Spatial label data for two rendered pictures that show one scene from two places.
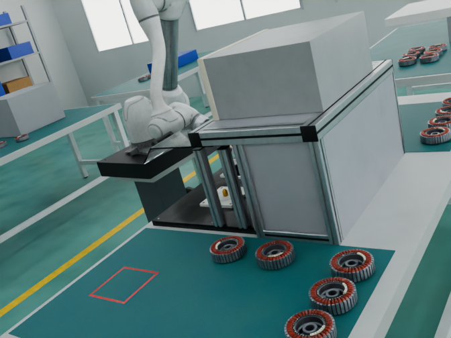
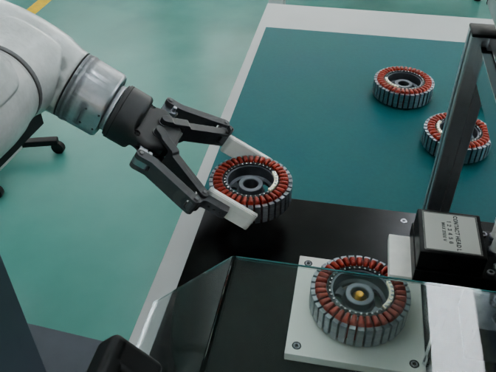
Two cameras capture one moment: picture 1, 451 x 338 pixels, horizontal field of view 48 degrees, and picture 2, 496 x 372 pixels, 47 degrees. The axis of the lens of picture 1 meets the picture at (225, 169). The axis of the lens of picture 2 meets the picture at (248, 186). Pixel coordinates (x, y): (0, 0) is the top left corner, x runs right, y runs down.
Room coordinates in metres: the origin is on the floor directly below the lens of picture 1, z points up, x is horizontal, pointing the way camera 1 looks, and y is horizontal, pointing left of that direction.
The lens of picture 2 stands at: (1.65, 0.19, 1.32)
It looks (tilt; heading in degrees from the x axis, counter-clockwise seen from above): 39 degrees down; 331
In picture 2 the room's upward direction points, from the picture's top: straight up
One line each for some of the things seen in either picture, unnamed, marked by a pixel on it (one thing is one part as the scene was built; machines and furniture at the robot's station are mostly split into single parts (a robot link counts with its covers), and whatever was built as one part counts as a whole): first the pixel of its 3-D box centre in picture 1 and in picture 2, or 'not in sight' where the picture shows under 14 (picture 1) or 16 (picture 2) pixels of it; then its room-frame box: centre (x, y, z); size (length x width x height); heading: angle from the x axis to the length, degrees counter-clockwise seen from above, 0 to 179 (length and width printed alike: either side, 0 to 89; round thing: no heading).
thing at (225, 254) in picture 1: (228, 249); not in sight; (1.39, 0.06, 0.77); 0.11 x 0.11 x 0.04
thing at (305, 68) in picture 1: (289, 64); not in sight; (1.66, -0.29, 1.22); 0.44 x 0.39 x 0.20; 141
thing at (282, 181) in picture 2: not in sight; (250, 187); (2.18, -0.10, 0.82); 0.11 x 0.11 x 0.04
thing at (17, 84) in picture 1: (13, 86); not in sight; (8.22, 2.87, 0.87); 0.42 x 0.40 x 0.19; 140
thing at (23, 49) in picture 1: (13, 51); not in sight; (8.39, 2.72, 1.37); 0.42 x 0.42 x 0.19; 52
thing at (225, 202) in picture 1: (226, 196); not in sight; (1.78, 0.02, 0.78); 0.15 x 0.15 x 0.01; 51
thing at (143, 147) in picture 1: (143, 144); not in sight; (2.58, 0.38, 0.85); 0.22 x 0.18 x 0.06; 138
